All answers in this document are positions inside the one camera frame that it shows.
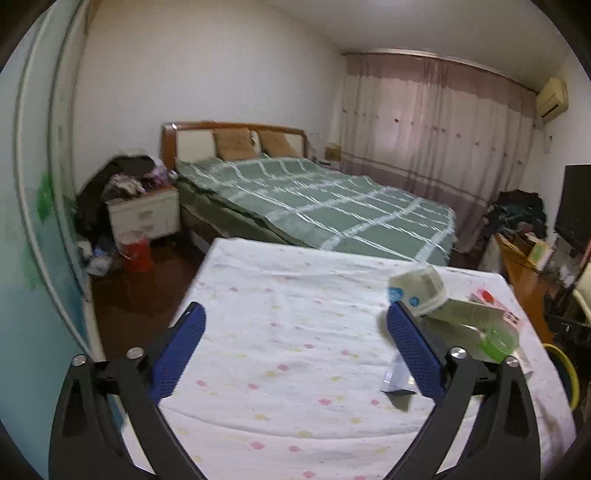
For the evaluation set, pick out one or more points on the pink milk carton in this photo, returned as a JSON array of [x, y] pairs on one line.
[[501, 309]]

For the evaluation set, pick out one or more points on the white plastic cup container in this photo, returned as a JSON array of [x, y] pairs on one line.
[[415, 288]]

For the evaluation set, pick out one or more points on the green card box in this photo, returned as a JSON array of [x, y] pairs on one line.
[[540, 254]]

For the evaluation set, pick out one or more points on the wooden desk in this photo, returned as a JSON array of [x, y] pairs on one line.
[[526, 286]]

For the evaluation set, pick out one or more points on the brown bear pillow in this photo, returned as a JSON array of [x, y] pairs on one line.
[[277, 144], [233, 144]]

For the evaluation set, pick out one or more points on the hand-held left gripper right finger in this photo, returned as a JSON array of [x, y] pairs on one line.
[[415, 355]]

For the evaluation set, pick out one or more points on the heap of clothes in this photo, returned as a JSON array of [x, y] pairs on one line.
[[517, 212]]

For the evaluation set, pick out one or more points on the white nightstand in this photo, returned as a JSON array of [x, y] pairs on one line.
[[143, 214]]

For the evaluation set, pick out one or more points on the black television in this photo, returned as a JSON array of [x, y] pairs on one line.
[[575, 207]]

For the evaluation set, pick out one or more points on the white floral tablecloth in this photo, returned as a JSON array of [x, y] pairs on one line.
[[286, 323]]

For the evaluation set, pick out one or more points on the wooden bed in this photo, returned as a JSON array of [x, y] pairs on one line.
[[168, 138]]

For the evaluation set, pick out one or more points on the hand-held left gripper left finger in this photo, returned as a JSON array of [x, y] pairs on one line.
[[178, 355]]

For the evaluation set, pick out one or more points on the cream air conditioner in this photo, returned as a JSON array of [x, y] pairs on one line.
[[551, 99]]

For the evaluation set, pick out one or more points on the clear container with green lid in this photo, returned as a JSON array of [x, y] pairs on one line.
[[501, 341]]

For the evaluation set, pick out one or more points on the pile of dark clothes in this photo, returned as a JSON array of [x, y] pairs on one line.
[[92, 198]]

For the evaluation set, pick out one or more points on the small clear plastic packet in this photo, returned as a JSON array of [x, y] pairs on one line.
[[396, 376]]

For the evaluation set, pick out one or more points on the green checked duvet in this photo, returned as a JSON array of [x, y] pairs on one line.
[[314, 203]]

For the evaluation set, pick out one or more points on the plastic bags on floor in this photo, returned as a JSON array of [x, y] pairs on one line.
[[97, 261]]

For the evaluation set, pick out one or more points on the tan tissue box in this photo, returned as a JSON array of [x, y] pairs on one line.
[[333, 152]]

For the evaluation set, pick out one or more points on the red bucket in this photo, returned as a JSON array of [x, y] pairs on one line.
[[136, 254]]

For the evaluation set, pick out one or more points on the dark bin with yellow rim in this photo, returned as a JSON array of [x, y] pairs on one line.
[[572, 374]]

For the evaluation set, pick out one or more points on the pink beige curtain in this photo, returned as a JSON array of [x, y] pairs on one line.
[[438, 138]]

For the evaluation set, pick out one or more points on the sliding wardrobe door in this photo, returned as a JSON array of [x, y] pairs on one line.
[[32, 230]]

